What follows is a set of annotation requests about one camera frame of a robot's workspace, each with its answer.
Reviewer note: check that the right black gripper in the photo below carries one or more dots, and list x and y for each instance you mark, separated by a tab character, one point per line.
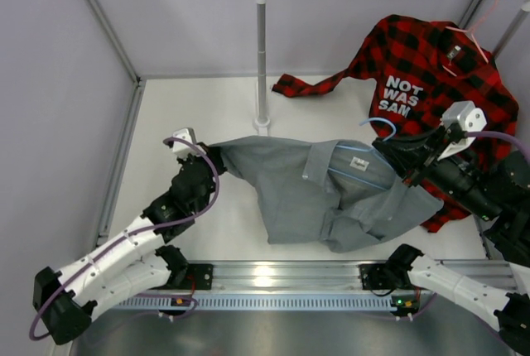
404	154

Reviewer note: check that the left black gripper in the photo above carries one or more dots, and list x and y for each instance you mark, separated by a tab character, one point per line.
215	151

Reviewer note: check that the blue wire hanger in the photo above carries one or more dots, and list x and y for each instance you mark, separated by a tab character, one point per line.
359	162

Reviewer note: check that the grey button shirt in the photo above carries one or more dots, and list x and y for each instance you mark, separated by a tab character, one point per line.
301	202

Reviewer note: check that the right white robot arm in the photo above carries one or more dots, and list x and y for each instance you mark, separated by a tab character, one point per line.
505	312

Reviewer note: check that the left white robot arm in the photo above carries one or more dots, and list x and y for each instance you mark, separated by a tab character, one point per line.
69	300

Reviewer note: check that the red black plaid shirt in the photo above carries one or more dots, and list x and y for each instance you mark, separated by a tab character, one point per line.
420	68

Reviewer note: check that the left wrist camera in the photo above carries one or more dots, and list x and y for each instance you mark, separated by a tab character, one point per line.
183	143

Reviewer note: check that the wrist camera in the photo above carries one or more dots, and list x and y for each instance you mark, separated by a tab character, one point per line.
460	118
183	143

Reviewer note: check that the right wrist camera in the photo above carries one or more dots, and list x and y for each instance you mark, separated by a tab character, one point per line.
460	118

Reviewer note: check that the aluminium frame post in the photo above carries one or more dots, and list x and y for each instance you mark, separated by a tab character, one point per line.
129	120

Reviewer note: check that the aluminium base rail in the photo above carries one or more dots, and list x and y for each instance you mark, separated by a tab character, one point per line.
234	276

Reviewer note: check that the pink wire hanger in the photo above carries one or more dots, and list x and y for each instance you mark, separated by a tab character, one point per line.
476	29

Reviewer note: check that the perforated cable tray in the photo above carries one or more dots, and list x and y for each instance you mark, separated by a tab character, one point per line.
270	302

